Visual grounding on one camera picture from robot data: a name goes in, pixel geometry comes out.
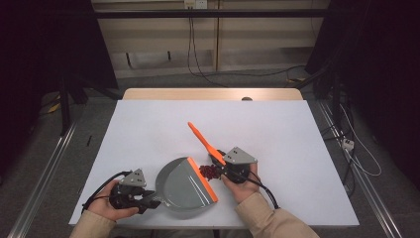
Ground white power adapter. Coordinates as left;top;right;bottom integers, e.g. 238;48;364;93
341;138;356;152

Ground grey dustpan with orange edge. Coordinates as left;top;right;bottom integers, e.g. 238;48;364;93
150;156;220;212

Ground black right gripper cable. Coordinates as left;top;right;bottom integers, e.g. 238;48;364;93
242;177;281;210

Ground black wall cable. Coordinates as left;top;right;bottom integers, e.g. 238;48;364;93
191;16;306;77
186;8;229;88

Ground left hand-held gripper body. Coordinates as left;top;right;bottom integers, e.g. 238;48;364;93
109;168;148;211

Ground person's right hand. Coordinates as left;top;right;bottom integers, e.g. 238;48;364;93
220;163;262;204

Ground black floor cables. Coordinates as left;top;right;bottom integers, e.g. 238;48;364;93
321;92;357;196

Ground black horizontal bar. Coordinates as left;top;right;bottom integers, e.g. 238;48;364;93
93;8;331;19

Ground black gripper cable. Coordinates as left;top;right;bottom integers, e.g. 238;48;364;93
81;171;133;214
242;177;281;210

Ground black metal stand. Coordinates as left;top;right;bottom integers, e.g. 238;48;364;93
57;75;88;137
295;63;343;128

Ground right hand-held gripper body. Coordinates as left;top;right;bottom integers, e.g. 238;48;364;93
219;146;259;184

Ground black curtain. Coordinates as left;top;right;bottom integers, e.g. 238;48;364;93
0;0;119;167
305;0;420;189

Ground white wall socket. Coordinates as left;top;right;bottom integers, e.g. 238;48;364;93
183;0;208;10

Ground aluminium floor rail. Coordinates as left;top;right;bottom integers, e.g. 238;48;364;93
316;100;404;238
7;118;78;238

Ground white table board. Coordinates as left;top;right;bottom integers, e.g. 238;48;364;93
68;99;361;230

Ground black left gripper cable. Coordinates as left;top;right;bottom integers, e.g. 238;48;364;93
81;171;133;214

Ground person's left hand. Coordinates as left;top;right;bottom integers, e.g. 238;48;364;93
87;178;140;222

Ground wooden table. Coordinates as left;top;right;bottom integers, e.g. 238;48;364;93
122;87;304;101

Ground yellow floor tape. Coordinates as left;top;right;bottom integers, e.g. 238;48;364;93
46;95;62;114

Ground orange brush with grey bristles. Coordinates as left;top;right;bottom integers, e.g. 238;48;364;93
187;121;228;167

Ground white floor cable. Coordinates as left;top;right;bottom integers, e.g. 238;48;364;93
340;103;382;178

